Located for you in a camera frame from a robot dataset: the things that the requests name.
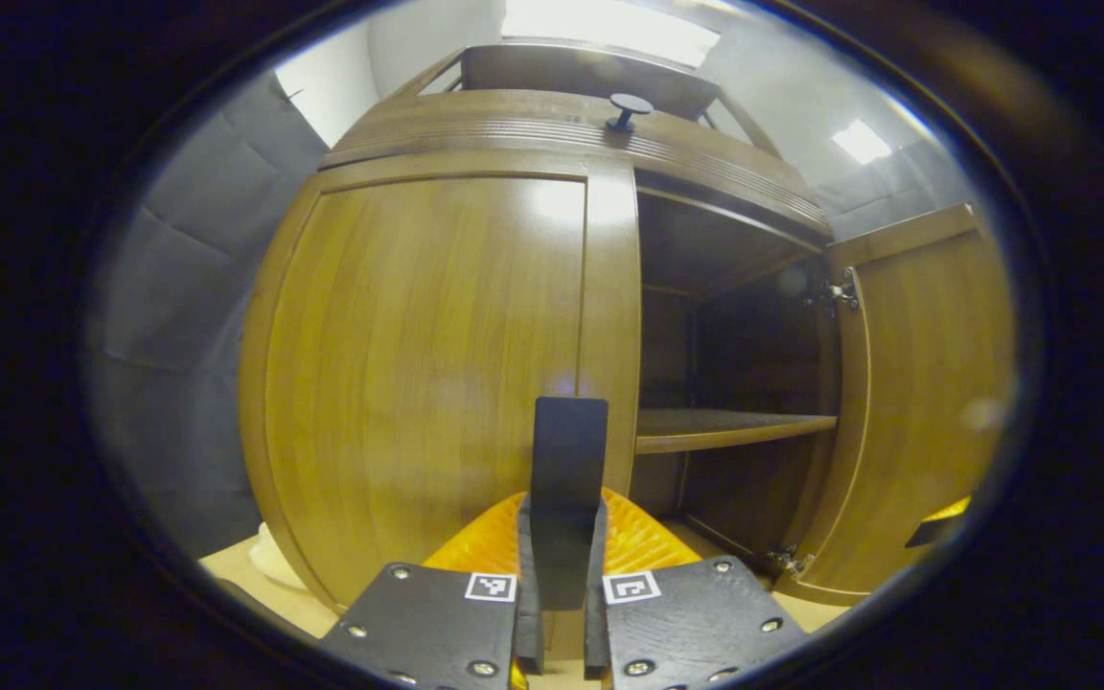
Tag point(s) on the ribbed wooden drawer front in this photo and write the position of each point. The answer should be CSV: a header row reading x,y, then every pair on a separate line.
x,y
514,125

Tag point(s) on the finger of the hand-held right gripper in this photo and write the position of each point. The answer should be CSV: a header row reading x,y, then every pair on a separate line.
x,y
935,532

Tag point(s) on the large ceiling light panel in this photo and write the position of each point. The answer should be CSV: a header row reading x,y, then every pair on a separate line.
x,y
609,29

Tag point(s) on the wooden cabinet door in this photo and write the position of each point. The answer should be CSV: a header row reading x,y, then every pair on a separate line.
x,y
926,402
418,383

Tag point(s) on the small ceiling light panel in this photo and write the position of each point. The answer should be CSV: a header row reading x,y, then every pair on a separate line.
x,y
861,142

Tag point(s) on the black round knob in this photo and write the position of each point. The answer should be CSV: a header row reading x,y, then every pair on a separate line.
x,y
629,107

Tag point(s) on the wooden cabinet shelf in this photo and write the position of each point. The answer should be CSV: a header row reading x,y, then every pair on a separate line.
x,y
724,428

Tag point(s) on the black backdrop cloth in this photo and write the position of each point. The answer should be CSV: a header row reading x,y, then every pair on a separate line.
x,y
178,287

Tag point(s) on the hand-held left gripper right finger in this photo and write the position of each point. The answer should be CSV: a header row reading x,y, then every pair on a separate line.
x,y
595,623

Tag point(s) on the cream round object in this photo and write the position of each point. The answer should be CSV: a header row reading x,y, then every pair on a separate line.
x,y
274,561

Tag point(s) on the metal door hinge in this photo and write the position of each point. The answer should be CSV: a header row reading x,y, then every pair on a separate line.
x,y
838,292
790,560

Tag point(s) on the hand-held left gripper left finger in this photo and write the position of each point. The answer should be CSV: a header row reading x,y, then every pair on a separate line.
x,y
530,613

